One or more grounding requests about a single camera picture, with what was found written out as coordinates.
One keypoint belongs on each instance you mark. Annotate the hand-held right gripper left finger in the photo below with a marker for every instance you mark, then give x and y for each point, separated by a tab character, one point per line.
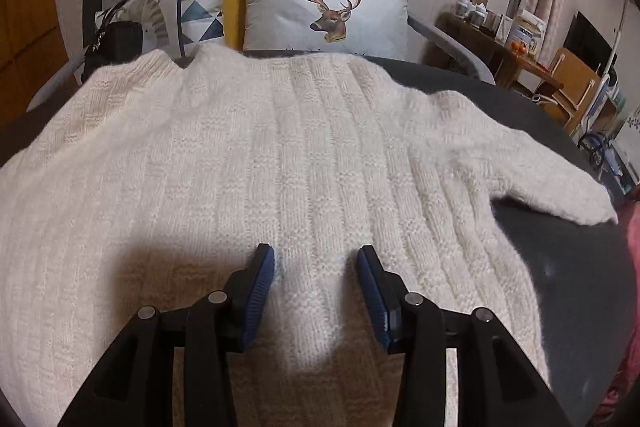
257	292

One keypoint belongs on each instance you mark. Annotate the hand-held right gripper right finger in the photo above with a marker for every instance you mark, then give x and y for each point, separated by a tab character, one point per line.
372	297

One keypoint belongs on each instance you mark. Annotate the white knitted sweater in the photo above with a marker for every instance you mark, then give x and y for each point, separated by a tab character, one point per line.
300	157

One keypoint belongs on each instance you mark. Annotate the person's pink patterned clothing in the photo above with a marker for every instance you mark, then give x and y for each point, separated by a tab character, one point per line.
631	227

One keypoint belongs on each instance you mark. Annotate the wooden side table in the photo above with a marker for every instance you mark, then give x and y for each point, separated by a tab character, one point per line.
505	57

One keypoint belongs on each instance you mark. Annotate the deer print pillow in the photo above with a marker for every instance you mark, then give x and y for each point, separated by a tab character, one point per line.
280	17

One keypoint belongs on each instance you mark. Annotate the black handbag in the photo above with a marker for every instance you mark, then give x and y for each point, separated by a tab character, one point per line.
122	39

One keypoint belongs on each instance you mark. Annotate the striped animal print pillow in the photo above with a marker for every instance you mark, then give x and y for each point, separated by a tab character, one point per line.
155	17

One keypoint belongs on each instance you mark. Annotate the light brown wooden stand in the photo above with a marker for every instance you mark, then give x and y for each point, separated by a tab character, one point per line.
575	72

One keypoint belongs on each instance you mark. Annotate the black television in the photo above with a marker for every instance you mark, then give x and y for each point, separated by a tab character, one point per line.
585	39

